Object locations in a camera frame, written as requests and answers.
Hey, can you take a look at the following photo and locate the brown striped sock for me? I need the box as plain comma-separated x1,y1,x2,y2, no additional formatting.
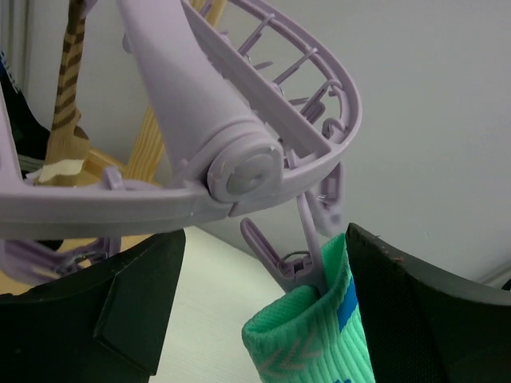
34,1,90,187

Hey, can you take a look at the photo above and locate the lilac round clip hanger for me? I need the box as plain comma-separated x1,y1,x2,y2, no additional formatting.
1,1,362,292

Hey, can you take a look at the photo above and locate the green sock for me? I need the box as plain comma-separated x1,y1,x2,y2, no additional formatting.
241,235,375,383

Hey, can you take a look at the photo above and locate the wooden hanger rack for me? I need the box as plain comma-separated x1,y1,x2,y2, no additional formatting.
79,1,227,252

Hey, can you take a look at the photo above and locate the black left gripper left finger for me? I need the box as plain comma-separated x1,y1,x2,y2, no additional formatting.
1,231,186,382

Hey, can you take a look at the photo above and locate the black blue sock right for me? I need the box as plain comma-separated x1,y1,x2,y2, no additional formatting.
1,51,50,178

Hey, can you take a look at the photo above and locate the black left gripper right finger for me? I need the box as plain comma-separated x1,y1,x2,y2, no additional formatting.
346,223,510,383

